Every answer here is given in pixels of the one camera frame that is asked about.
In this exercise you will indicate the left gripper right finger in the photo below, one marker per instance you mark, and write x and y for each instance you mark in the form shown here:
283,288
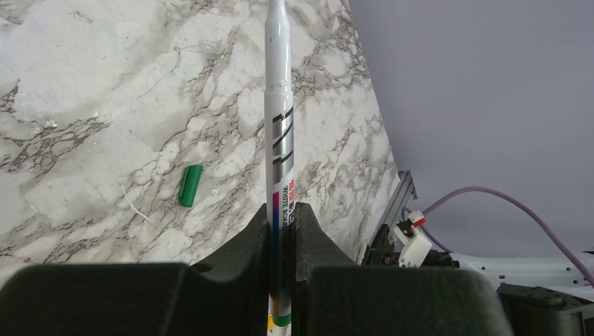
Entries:
333,295

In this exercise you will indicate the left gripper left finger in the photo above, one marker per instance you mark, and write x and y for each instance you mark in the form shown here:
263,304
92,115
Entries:
225,293

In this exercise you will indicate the green pen cap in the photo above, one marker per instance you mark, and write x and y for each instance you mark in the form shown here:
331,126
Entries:
189,185

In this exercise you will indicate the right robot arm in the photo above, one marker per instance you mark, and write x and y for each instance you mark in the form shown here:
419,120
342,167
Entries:
540,296

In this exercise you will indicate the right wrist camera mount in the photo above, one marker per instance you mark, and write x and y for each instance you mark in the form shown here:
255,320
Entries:
416,244

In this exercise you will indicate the aluminium rail frame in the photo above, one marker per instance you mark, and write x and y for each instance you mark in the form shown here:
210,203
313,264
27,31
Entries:
404,192

